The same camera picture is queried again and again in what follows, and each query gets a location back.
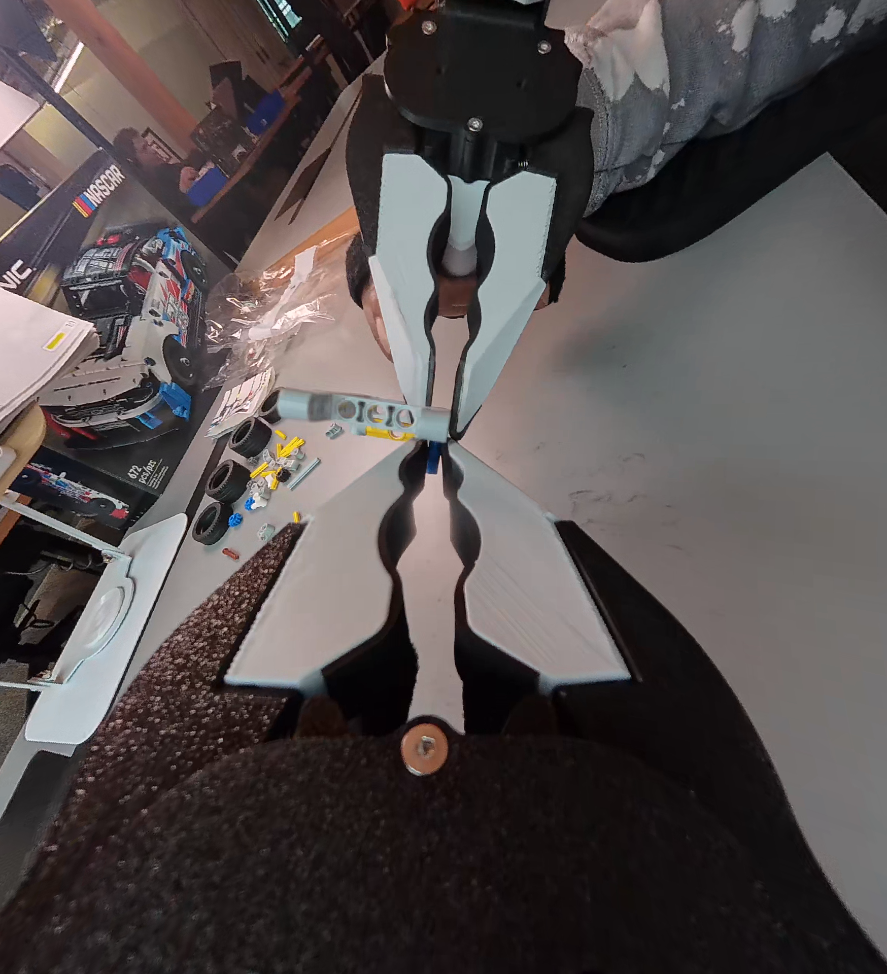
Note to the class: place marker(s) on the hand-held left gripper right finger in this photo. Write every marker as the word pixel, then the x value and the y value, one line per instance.
pixel 542 601

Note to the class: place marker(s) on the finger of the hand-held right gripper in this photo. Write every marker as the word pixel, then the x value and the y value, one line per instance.
pixel 405 259
pixel 516 259

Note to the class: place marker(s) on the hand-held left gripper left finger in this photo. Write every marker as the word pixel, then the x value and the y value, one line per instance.
pixel 322 601

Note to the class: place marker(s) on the grey toy brick frame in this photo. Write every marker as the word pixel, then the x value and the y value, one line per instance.
pixel 382 415

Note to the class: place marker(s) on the person's right forearm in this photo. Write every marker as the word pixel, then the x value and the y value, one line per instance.
pixel 717 76

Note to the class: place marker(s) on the grey desk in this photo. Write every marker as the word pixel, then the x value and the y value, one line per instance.
pixel 679 418

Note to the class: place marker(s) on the person's right hand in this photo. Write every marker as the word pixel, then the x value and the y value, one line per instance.
pixel 376 319

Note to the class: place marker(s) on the light grey axle rod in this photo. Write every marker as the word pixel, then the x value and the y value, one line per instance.
pixel 304 473

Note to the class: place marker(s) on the black toy tire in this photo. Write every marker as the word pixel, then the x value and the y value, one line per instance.
pixel 217 487
pixel 268 411
pixel 238 443
pixel 201 529

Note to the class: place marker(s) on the pile of yellow grey bricks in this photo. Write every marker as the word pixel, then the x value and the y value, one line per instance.
pixel 265 472

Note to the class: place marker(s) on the wood-edged grey table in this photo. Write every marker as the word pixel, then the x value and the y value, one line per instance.
pixel 341 114

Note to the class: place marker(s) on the clear plastic bag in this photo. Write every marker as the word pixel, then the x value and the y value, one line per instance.
pixel 261 304

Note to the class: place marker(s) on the small blue bin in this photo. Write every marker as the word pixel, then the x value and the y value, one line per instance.
pixel 207 186
pixel 265 110

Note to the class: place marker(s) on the black chair armrest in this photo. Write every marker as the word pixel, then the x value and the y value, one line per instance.
pixel 717 221

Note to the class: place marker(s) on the sticker sheet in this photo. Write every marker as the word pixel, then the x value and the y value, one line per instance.
pixel 242 399

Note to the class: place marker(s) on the white book stand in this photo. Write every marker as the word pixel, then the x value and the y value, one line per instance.
pixel 101 631

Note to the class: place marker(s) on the toy car set box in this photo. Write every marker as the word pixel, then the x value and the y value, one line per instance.
pixel 131 304

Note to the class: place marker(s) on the white instruction booklet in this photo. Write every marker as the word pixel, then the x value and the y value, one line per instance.
pixel 9 357

